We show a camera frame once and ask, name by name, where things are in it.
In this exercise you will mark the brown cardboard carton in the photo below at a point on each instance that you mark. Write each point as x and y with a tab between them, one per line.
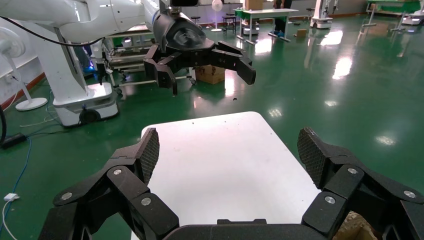
253	4

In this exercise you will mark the person in dark clothes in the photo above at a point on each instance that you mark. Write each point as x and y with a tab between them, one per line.
280	23

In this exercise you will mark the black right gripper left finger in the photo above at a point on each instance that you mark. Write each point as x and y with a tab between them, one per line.
126	185

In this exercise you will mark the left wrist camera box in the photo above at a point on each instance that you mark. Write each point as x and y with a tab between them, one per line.
184	2

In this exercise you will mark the tiny flat cardboard box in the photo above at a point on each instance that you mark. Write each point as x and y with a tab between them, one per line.
301	32

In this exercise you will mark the white pedestal fan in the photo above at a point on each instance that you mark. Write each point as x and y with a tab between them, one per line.
31	104
217	5

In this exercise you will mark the small brown cardboard box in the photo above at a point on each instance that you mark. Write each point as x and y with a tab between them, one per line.
210	74

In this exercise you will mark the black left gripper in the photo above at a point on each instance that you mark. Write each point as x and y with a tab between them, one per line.
184	36

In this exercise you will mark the black power adapter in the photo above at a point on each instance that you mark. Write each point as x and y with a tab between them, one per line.
13	141

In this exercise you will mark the white round mobile base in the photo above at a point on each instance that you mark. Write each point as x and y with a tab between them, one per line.
250	29

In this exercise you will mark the metal wheeled cart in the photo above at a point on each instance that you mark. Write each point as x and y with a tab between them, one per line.
132	61

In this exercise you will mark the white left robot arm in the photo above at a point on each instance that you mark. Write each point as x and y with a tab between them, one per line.
82	16

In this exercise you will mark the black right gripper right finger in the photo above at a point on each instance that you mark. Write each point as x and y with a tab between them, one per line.
351	185

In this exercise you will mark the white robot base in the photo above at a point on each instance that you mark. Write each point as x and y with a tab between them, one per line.
414	20
321	21

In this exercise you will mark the green topped work table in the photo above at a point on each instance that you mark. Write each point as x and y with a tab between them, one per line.
265	13
394	6

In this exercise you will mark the black stool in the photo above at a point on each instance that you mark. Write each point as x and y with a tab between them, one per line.
229	17

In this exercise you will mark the white robot torso and base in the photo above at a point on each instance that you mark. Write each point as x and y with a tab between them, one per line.
66	76

